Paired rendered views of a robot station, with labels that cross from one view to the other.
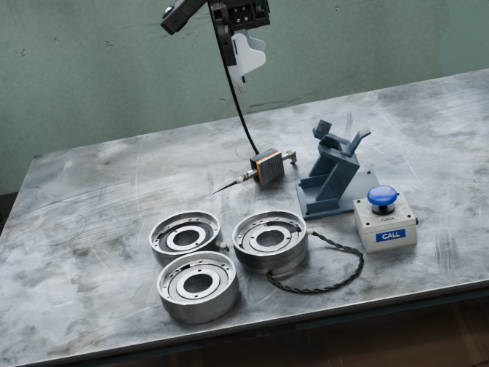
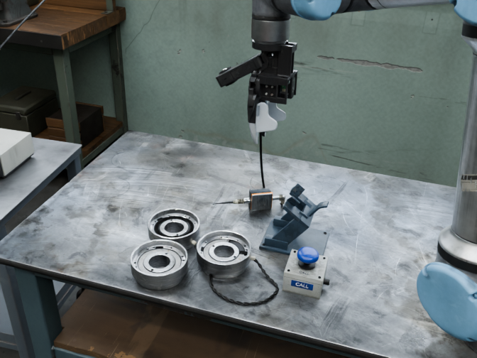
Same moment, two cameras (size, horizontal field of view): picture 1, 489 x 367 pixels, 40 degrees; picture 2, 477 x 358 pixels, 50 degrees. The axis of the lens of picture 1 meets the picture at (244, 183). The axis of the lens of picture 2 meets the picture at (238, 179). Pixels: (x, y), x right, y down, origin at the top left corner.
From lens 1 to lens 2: 0.23 m
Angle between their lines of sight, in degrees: 12
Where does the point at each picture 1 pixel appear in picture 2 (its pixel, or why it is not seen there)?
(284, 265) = (221, 273)
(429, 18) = not seen: outside the picture
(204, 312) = (150, 283)
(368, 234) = (286, 278)
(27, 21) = (188, 31)
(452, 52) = not seen: outside the picture
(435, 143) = (387, 231)
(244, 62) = (262, 123)
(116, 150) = (179, 146)
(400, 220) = (311, 278)
